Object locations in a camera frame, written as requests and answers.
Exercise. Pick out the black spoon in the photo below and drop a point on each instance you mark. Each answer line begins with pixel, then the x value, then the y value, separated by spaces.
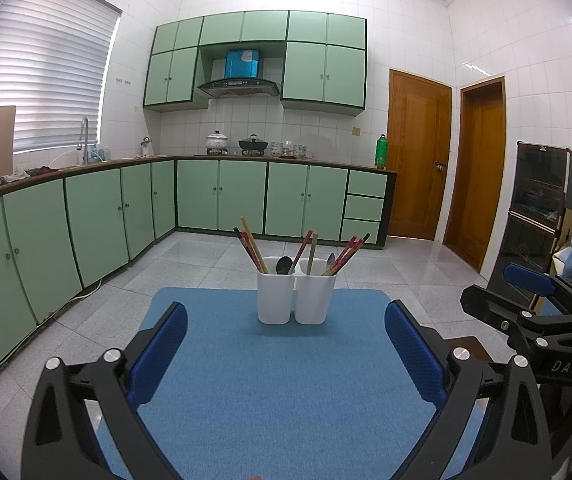
pixel 283 265
pixel 330 261

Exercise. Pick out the dark crumpled cloth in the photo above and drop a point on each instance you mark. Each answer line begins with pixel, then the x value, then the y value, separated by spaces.
pixel 43 171

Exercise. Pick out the metal sink faucet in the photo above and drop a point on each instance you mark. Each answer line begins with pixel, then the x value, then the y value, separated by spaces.
pixel 84 140

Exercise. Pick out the cardboard box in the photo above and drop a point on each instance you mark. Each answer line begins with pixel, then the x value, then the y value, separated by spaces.
pixel 568 230

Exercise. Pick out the black range hood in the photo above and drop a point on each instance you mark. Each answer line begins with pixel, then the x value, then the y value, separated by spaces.
pixel 238 90

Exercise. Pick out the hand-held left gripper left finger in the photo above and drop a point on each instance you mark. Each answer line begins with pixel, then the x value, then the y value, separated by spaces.
pixel 165 350

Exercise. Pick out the green plastic bottle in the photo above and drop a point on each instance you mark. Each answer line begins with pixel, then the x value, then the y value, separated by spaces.
pixel 381 152

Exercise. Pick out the white window blinds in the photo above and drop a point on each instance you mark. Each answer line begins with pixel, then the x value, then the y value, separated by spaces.
pixel 40 70

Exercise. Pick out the plain wooden chopstick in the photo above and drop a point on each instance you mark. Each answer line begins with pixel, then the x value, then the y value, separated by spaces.
pixel 254 240
pixel 313 255

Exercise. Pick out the white twin utensil holder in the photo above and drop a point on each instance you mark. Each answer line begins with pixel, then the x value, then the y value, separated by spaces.
pixel 276 300

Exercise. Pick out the stack of small bowls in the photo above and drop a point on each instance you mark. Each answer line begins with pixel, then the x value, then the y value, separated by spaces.
pixel 277 149

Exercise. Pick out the blue table mat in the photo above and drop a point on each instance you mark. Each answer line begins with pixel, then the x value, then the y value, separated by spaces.
pixel 266 385

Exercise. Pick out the metal kettle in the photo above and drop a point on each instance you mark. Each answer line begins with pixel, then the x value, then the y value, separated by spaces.
pixel 146 147

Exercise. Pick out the black glass-door cabinet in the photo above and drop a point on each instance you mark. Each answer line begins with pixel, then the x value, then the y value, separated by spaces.
pixel 536 195

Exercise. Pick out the clear bottles by sink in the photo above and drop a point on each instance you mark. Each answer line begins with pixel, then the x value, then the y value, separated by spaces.
pixel 98 152

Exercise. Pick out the green wall cabinets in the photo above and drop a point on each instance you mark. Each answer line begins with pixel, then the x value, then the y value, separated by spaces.
pixel 306 70

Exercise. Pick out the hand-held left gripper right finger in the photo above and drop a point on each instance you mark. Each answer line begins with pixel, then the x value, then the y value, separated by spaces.
pixel 411 355

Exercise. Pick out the white lidded pot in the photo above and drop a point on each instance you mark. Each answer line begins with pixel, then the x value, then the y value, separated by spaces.
pixel 217 142

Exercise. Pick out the patterned bowl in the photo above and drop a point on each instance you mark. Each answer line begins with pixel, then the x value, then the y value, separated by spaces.
pixel 300 150

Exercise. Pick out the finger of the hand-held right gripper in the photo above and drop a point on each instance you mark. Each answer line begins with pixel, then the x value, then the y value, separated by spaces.
pixel 528 279
pixel 496 307

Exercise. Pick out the green base cabinets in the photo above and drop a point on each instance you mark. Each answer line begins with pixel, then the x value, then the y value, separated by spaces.
pixel 95 230

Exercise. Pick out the plain wooden door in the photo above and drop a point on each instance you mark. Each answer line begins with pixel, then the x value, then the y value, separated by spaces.
pixel 476 175

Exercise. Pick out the black wok with lid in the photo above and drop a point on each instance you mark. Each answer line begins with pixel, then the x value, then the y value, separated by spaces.
pixel 253 146

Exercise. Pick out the red patterned chopstick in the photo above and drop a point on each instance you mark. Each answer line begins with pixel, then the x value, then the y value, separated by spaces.
pixel 355 250
pixel 302 251
pixel 348 255
pixel 342 254
pixel 247 250
pixel 252 249

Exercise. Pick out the light crumpled cloth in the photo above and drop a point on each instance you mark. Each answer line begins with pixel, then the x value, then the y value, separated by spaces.
pixel 15 176

